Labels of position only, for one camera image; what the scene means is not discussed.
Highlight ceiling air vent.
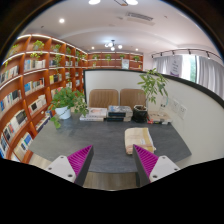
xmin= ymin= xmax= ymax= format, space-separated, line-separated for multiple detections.
xmin=125 ymin=11 xmax=155 ymax=24

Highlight tan padded chair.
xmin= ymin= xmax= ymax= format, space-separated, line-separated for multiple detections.
xmin=88 ymin=88 xmax=120 ymax=110
xmin=119 ymin=87 xmax=148 ymax=110

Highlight white wall socket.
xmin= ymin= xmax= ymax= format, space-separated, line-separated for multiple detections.
xmin=170 ymin=98 xmax=180 ymax=113
xmin=177 ymin=103 xmax=188 ymax=121

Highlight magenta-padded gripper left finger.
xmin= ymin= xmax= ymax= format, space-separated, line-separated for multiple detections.
xmin=43 ymin=144 xmax=95 ymax=187

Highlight cream striped towel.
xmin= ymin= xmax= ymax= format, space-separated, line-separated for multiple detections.
xmin=124 ymin=126 xmax=157 ymax=156

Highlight flat white book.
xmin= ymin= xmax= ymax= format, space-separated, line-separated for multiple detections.
xmin=79 ymin=114 xmax=105 ymax=123

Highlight small stack of books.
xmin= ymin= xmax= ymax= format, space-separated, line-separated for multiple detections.
xmin=146 ymin=110 xmax=174 ymax=126

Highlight tall tree plant black pot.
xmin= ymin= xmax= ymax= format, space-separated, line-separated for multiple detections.
xmin=131 ymin=67 xmax=170 ymax=124

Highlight leafy vine plant white pot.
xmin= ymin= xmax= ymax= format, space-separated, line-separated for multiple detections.
xmin=47 ymin=86 xmax=90 ymax=130

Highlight white book with portrait cover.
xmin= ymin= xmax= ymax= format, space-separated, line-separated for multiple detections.
xmin=86 ymin=106 xmax=109 ymax=119

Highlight orange wooden bookshelf unit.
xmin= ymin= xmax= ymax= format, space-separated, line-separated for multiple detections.
xmin=0 ymin=33 xmax=145 ymax=164

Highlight multi-bulb ceiling lamp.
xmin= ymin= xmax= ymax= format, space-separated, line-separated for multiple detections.
xmin=103 ymin=39 xmax=124 ymax=52

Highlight white purple hanging banner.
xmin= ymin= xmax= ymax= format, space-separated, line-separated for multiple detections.
xmin=168 ymin=54 xmax=184 ymax=79

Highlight white sheer curtains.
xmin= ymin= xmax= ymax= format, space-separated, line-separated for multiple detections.
xmin=152 ymin=54 xmax=224 ymax=100

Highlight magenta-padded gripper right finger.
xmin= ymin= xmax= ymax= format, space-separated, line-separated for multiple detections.
xmin=132 ymin=144 xmax=182 ymax=187

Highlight dark book with blue spine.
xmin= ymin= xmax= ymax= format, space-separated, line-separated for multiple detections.
xmin=104 ymin=115 xmax=133 ymax=123

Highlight black ceiling track rail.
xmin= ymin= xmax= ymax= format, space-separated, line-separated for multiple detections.
xmin=150 ymin=47 xmax=223 ymax=62

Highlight recessed ceiling spotlights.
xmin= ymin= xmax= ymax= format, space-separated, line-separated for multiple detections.
xmin=58 ymin=17 xmax=142 ymax=53

